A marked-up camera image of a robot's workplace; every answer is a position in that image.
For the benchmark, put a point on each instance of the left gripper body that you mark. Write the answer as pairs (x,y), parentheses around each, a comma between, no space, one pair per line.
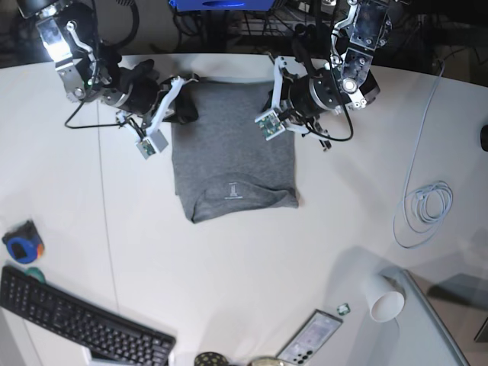
(304,97)

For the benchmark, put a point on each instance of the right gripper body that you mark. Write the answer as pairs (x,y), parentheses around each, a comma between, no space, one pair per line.
(142,94)

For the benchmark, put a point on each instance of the grey t-shirt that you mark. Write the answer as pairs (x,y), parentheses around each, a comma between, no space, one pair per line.
(222,163)

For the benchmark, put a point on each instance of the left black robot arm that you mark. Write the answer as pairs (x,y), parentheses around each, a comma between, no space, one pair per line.
(344,83)

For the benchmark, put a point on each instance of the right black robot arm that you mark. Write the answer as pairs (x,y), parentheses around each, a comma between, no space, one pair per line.
(90,68)

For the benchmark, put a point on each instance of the blue box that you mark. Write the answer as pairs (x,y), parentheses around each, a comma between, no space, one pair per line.
(221,5)

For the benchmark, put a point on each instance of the black round object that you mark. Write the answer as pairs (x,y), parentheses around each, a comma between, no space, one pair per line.
(484,138)

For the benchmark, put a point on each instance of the blue black tape measure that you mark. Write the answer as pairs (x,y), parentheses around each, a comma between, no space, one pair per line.
(24,243)

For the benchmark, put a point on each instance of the green tape roll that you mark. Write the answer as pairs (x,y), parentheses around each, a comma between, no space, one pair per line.
(36,274)

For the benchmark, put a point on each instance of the white paper cup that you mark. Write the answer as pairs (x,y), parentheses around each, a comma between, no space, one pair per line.
(384,301)

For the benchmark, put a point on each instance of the small green white packet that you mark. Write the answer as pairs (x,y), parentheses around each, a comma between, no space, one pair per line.
(343,309)

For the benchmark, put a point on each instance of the smartphone with clear case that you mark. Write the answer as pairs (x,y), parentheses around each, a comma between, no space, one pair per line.
(310,338)

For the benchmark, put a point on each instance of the black computer keyboard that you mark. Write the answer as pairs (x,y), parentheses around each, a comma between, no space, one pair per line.
(100,331)

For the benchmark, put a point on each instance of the grey laptop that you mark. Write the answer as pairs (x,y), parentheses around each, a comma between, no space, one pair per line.
(428,331)

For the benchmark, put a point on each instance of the round metal tin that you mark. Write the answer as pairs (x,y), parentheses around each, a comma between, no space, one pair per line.
(266,361)

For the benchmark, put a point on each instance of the black gold dotted lid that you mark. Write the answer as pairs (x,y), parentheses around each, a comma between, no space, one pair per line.
(210,359)

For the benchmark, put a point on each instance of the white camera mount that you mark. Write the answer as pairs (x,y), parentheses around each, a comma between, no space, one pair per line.
(149,138)
(272,126)

